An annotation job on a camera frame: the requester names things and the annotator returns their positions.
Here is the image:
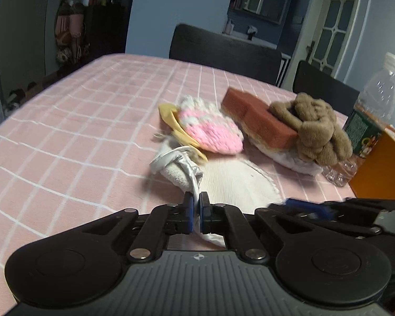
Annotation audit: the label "dark wooden cabinet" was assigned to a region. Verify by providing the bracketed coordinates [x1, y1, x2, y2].
[84, 2, 126, 62]

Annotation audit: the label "clear plastic water bottle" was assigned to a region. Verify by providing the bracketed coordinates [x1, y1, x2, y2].
[323, 52, 395, 187]

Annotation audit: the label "pink checked tablecloth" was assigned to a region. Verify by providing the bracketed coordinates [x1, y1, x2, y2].
[0, 53, 358, 316]

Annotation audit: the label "black dining chair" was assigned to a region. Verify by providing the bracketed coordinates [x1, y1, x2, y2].
[169, 23, 283, 88]
[292, 60, 361, 106]

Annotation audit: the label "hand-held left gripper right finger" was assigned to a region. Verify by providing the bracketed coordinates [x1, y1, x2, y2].
[199, 191, 315, 264]

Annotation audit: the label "white drawstring cloth bag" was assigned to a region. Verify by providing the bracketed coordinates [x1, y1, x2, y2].
[150, 145, 284, 247]

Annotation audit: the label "yellow cloth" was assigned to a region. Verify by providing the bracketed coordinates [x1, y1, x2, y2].
[158, 103, 209, 162]

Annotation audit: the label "pink white knitted glove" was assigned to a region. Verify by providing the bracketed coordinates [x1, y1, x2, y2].
[177, 95, 244, 155]

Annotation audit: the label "white glazed door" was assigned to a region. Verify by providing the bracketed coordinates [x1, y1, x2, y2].
[294, 0, 371, 80]

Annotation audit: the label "brown plush toy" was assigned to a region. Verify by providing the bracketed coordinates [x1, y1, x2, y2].
[269, 92, 353, 167]

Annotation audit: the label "orange cardboard box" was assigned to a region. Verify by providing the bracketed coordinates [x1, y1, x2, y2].
[349, 124, 395, 201]

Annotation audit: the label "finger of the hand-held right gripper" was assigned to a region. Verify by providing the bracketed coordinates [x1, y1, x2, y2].
[269, 198, 382, 238]

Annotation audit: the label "red-brown sponge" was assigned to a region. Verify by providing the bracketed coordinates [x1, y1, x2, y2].
[220, 87, 298, 150]

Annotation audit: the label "pink wrapped bouquets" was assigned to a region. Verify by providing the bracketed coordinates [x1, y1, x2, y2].
[54, 0, 86, 65]

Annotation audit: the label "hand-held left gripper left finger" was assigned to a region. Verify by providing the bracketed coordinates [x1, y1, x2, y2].
[82, 191, 196, 264]

